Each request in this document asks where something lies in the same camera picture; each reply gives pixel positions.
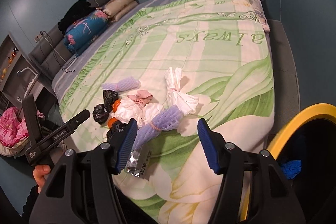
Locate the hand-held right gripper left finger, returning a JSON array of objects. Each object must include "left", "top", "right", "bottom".
[{"left": 31, "top": 118, "right": 158, "bottom": 224}]

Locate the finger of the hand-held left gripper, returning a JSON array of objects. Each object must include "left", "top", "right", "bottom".
[{"left": 64, "top": 109, "right": 90, "bottom": 132}]

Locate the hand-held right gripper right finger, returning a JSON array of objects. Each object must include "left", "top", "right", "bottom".
[{"left": 197, "top": 118, "right": 306, "bottom": 224}]

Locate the purple foam net with band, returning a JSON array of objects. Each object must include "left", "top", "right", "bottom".
[{"left": 131, "top": 105, "right": 181, "bottom": 151}]

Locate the white knotted plastic bag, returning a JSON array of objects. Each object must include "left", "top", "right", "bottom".
[{"left": 165, "top": 67, "right": 199, "bottom": 117}]

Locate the pink paper scrap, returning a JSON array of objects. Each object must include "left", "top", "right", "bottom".
[{"left": 127, "top": 90, "right": 153, "bottom": 106}]

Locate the yellow rimmed black bin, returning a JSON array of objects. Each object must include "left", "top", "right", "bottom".
[{"left": 240, "top": 104, "right": 336, "bottom": 224}]

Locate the person's left forearm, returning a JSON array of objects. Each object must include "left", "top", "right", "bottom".
[{"left": 20, "top": 185, "right": 42, "bottom": 224}]

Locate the person's left hand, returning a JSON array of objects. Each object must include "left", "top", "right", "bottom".
[{"left": 33, "top": 164, "right": 51, "bottom": 194}]

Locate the pink bag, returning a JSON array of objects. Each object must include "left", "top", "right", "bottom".
[{"left": 0, "top": 106, "right": 44, "bottom": 159}]

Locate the printed cardboard box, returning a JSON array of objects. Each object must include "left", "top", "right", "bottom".
[{"left": 0, "top": 31, "right": 44, "bottom": 98}]

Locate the green floral blanket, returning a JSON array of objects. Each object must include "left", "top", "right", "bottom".
[{"left": 59, "top": 0, "right": 275, "bottom": 224}]

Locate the grey headboard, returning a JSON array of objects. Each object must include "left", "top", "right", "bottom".
[{"left": 29, "top": 0, "right": 116, "bottom": 75}]

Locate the blue glove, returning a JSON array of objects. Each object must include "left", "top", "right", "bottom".
[{"left": 280, "top": 160, "right": 302, "bottom": 180}]

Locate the blue floral pillow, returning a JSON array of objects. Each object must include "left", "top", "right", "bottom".
[{"left": 63, "top": 9, "right": 109, "bottom": 56}]

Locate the black clothing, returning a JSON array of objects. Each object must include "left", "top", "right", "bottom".
[{"left": 58, "top": 0, "right": 96, "bottom": 33}]

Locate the beige pillow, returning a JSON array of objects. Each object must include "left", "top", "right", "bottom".
[
  {"left": 109, "top": 1, "right": 138, "bottom": 22},
  {"left": 102, "top": 0, "right": 135, "bottom": 14}
]

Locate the patterned quilt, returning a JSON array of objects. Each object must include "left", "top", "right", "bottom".
[{"left": 228, "top": 0, "right": 271, "bottom": 33}]

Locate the black cable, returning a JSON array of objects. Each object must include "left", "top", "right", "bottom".
[{"left": 39, "top": 31, "right": 76, "bottom": 73}]

